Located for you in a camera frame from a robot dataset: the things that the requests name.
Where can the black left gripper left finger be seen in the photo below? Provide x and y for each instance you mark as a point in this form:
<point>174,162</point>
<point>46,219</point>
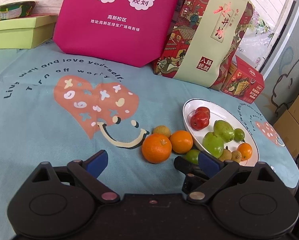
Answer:
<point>57,202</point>

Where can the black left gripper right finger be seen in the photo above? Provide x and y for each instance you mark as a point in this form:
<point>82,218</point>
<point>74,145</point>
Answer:
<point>248,201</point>

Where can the green fruit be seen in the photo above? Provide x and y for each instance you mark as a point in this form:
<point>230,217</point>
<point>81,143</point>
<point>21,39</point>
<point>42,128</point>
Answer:
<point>224,130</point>
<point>214,144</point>

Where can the small green lime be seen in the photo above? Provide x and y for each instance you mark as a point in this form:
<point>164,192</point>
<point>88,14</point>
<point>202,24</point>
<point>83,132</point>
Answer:
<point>239,135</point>
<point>192,156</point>

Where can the red wax apple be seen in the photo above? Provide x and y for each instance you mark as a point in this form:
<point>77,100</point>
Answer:
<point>199,121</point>
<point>204,110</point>

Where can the large orange front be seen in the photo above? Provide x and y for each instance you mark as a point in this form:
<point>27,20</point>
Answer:
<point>156,148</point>

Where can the small green lime on plate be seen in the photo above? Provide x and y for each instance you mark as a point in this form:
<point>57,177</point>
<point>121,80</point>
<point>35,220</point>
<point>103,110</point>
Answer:
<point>239,135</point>

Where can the white oval plate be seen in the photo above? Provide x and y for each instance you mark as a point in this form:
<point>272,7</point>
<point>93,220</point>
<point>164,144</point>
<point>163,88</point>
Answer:
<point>216,113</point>

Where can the green fruit on plate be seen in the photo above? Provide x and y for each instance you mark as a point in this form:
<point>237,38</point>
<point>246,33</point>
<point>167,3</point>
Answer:
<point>224,130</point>

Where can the cardboard box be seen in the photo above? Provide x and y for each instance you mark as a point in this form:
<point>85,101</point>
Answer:
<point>287,127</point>

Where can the teal printed tablecloth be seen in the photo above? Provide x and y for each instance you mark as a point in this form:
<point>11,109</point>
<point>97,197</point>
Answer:
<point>34,127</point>

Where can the red wax apple on plate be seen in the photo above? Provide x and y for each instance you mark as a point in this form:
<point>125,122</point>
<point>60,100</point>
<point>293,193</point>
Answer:
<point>204,110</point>

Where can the red cracker box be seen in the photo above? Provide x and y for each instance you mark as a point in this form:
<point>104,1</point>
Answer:
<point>243,81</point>

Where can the light green box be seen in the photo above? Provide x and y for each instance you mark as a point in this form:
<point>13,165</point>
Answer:
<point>28,32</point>

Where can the red green liquor gift bag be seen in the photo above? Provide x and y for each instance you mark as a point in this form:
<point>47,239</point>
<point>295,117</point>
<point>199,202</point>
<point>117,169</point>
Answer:
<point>204,40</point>

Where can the green patterned bowl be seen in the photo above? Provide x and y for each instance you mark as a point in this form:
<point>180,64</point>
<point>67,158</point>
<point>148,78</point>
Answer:
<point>16,10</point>

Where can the magenta tote bag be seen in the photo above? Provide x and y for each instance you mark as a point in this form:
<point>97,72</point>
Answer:
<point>132,32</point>

